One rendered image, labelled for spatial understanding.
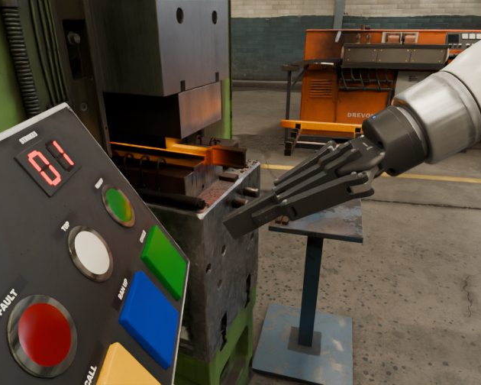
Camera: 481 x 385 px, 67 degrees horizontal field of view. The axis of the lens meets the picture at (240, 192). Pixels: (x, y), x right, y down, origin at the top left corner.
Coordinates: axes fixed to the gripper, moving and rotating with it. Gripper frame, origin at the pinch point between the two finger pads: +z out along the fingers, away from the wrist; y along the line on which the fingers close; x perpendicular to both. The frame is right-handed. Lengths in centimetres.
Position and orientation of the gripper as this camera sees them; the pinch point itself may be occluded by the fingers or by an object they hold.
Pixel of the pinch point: (252, 215)
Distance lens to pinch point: 45.1
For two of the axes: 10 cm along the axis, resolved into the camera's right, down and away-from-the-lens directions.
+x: -5.0, -7.8, -3.8
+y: -0.5, -4.1, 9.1
